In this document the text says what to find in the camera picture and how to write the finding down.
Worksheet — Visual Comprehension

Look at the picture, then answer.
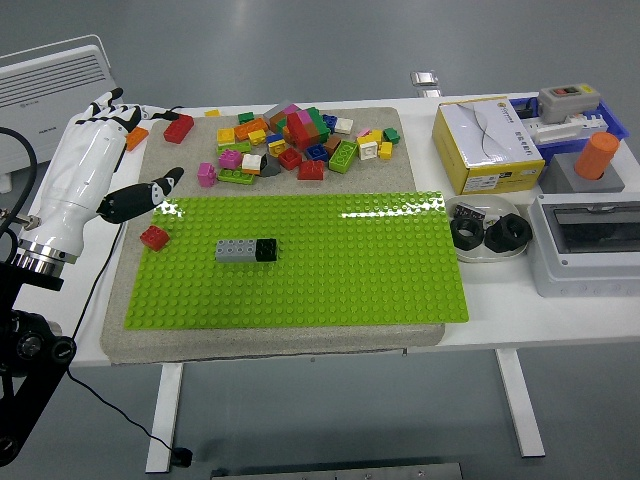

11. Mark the orange long brick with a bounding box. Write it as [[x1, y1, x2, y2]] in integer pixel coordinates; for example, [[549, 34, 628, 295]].
[[124, 126, 150, 152], [230, 119, 265, 141]]

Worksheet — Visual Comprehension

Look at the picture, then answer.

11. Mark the grey block holder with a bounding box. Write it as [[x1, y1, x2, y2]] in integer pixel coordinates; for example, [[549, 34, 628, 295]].
[[538, 152, 626, 194]]

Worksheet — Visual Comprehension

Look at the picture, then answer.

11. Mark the grey push-button switch box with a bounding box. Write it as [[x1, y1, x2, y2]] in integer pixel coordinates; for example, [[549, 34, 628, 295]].
[[537, 83, 601, 125]]

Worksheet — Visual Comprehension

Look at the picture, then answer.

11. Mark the white electrical enclosure box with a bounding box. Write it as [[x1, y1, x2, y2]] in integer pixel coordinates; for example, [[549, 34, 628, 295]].
[[527, 191, 640, 299]]

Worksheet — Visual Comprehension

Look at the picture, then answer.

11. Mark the red sloped brick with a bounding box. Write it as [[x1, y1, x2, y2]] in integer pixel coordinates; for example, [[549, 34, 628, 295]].
[[297, 159, 326, 181]]

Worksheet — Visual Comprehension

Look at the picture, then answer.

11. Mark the lime long brick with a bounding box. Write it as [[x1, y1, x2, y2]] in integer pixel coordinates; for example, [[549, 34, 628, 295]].
[[217, 167, 256, 185]]

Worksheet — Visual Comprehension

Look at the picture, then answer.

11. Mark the black cable with plug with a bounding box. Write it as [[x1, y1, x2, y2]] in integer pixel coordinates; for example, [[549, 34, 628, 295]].
[[64, 103, 195, 469]]

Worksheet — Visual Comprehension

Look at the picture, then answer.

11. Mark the black hex nut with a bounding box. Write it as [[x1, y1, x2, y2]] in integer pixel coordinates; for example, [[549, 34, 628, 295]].
[[483, 212, 531, 255], [449, 215, 485, 250]]

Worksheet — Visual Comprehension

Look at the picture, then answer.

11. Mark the green studded baseplate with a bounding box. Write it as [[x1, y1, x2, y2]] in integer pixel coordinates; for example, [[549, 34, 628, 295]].
[[123, 189, 472, 331]]

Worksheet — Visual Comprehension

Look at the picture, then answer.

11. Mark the white panel heater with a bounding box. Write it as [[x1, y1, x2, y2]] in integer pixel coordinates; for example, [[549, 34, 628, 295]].
[[0, 33, 127, 194]]

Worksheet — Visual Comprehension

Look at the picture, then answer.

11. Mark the grey long brick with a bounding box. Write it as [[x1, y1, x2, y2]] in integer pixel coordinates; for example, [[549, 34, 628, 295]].
[[214, 238, 259, 265]]

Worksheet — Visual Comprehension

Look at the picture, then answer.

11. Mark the red long brick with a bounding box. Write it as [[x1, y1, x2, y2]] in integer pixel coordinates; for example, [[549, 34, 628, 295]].
[[163, 113, 195, 145]]

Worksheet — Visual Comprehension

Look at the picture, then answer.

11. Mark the red green brown brick stack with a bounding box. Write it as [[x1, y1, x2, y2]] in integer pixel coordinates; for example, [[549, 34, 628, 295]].
[[285, 106, 332, 150]]

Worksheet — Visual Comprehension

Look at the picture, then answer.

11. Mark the white table leg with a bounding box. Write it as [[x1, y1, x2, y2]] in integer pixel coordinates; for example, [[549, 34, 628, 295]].
[[144, 363, 185, 474], [494, 348, 547, 459]]

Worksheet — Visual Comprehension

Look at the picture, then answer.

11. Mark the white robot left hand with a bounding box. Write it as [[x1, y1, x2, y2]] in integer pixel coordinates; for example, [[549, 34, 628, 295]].
[[19, 87, 185, 261]]

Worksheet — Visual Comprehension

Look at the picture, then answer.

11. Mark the silver metal bracket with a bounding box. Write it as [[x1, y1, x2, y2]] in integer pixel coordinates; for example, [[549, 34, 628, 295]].
[[409, 70, 444, 99]]

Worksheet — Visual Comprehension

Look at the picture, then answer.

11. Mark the small black card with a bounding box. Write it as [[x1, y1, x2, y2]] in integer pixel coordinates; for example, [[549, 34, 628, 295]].
[[453, 201, 487, 224]]

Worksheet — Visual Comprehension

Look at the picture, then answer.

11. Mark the black square brick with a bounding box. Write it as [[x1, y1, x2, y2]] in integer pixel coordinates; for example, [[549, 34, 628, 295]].
[[254, 238, 279, 264]]

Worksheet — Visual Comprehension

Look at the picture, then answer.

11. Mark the blue plastic bin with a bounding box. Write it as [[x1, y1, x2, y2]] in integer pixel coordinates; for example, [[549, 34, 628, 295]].
[[508, 95, 630, 162]]

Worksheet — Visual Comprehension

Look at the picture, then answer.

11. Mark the lime large brick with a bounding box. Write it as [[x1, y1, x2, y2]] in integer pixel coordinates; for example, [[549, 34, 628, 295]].
[[328, 140, 359, 175]]

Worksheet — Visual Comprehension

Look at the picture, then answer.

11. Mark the yellow white cardboard box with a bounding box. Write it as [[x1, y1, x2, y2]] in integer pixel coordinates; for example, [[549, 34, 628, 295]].
[[431, 95, 546, 196]]

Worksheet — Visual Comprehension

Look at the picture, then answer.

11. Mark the small red brick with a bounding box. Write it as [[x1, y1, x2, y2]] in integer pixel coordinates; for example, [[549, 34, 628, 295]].
[[139, 225, 171, 253]]

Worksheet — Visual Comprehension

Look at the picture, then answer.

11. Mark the grey-brown mat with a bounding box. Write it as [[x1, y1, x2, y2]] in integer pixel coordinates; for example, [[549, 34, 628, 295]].
[[99, 105, 447, 366]]

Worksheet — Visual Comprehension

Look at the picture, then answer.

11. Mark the orange cylinder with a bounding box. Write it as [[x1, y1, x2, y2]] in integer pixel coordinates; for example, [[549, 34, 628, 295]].
[[573, 131, 621, 181]]

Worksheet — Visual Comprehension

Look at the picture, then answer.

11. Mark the large grey brick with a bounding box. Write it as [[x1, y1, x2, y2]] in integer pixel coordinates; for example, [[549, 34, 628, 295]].
[[263, 99, 300, 132]]

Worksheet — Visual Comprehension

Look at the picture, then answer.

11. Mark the white dish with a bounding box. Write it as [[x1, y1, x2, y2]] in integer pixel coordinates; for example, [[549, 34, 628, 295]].
[[444, 194, 526, 264]]

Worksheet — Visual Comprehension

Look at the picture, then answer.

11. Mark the white terminal strip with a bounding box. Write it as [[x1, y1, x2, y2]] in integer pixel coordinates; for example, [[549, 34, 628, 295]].
[[519, 110, 609, 146]]

